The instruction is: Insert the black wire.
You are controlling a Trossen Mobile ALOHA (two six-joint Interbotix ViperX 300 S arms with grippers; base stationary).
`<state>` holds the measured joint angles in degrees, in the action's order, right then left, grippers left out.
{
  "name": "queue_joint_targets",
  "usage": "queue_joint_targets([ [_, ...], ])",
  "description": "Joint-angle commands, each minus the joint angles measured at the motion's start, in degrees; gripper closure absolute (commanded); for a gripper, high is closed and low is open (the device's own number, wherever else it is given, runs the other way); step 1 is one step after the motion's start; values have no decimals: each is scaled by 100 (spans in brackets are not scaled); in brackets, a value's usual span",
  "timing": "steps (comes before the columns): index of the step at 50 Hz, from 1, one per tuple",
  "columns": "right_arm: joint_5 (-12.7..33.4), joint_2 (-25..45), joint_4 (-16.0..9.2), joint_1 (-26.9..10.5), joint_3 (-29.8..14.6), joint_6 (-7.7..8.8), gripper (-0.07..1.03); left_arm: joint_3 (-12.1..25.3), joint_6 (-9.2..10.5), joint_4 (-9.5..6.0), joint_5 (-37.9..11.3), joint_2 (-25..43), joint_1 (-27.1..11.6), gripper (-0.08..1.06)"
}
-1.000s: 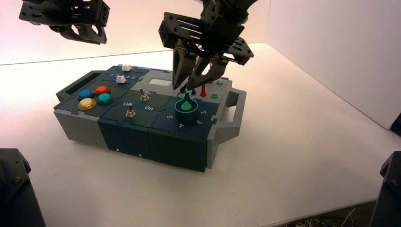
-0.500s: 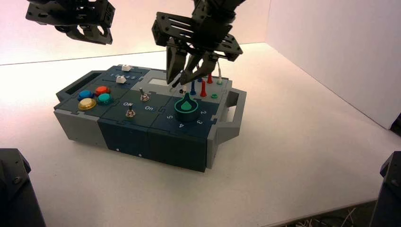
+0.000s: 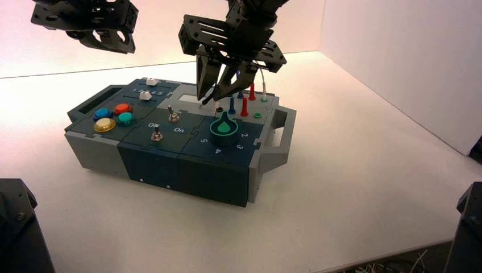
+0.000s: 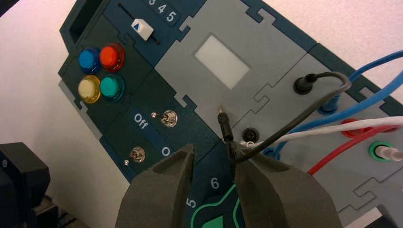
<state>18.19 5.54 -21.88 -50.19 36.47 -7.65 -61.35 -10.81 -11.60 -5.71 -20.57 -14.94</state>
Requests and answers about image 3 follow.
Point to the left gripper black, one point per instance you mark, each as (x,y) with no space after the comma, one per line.
(86,15)

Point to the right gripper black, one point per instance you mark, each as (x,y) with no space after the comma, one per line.
(244,37)

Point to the white rectangular display screen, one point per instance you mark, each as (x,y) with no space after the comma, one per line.
(188,98)

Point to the green and teal rotary knob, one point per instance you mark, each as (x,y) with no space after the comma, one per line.
(224,132)

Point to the white slider knob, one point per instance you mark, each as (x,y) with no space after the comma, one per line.
(152,81)
(145,96)

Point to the red round push button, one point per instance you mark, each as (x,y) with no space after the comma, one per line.
(123,109)

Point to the blue round push button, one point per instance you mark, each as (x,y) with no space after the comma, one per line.
(103,113)

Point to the teal round push button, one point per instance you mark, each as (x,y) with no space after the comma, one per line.
(126,118)

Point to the yellow round push button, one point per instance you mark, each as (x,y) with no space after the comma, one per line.
(105,124)

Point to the grey and teal control box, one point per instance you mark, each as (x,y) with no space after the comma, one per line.
(211,181)

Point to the metal toggle switch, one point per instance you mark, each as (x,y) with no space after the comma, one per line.
(173,115)
(157,135)

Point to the dark object at wall edge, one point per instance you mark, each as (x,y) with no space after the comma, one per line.
(477,152)

